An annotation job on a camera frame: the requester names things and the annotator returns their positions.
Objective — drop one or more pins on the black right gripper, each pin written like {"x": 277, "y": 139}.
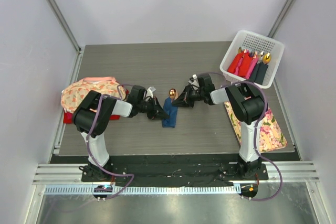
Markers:
{"x": 184, "y": 99}

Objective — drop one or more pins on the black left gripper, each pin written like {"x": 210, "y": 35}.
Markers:
{"x": 157, "y": 112}

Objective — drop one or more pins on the blue paper napkin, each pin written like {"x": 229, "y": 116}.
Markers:
{"x": 171, "y": 111}

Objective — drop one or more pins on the rose gold spoon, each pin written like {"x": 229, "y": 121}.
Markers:
{"x": 173, "y": 94}

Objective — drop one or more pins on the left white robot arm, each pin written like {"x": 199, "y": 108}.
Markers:
{"x": 92, "y": 117}

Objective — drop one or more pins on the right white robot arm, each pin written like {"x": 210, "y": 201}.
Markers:
{"x": 249, "y": 107}

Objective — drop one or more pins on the red rolled napkin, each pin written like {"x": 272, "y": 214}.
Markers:
{"x": 235, "y": 62}

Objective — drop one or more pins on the pink rolled napkin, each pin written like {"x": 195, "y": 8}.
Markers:
{"x": 253, "y": 65}

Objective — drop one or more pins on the dark blue rolled napkin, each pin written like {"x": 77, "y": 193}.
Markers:
{"x": 262, "y": 69}

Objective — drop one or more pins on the red napkin stack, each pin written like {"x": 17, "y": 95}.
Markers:
{"x": 68, "y": 117}

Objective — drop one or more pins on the white plastic basket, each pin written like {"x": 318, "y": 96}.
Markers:
{"x": 253, "y": 41}

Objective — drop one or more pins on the gold spoon in basket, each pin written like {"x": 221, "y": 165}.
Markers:
{"x": 266, "y": 58}

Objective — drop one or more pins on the floral mesh laundry bag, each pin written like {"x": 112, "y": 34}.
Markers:
{"x": 96, "y": 84}

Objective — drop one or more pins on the floral tray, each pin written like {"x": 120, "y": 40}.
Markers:
{"x": 271, "y": 136}

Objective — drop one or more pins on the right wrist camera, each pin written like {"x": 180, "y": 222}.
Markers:
{"x": 193, "y": 82}

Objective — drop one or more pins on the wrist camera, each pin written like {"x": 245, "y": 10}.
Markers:
{"x": 193, "y": 82}
{"x": 150, "y": 92}

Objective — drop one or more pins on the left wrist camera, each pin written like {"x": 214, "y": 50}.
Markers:
{"x": 150, "y": 92}

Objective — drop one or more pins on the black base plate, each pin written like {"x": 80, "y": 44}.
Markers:
{"x": 199, "y": 170}

